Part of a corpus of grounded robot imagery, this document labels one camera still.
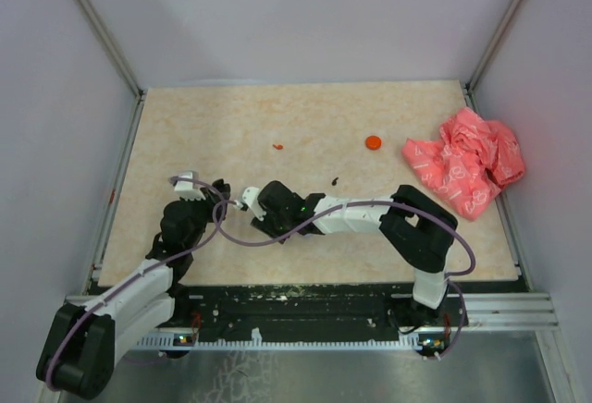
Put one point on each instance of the orange earbud charging case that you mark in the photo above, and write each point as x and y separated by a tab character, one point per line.
373	142

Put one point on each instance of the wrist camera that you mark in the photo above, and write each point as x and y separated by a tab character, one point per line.
185	187
249	201

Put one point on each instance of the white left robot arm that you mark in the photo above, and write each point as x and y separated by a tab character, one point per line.
86	342

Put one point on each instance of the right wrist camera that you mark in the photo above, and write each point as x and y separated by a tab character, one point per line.
249	201

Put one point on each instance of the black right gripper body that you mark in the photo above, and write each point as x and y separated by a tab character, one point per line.
274	225

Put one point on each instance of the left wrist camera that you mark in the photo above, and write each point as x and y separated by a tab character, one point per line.
185	187

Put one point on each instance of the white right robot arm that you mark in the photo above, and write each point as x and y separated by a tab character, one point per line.
416	227

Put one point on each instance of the pink crumpled plastic bag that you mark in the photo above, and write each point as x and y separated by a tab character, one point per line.
470	164

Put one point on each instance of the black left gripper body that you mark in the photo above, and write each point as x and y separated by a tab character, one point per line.
205	211

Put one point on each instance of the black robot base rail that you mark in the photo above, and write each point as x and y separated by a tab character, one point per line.
322	317

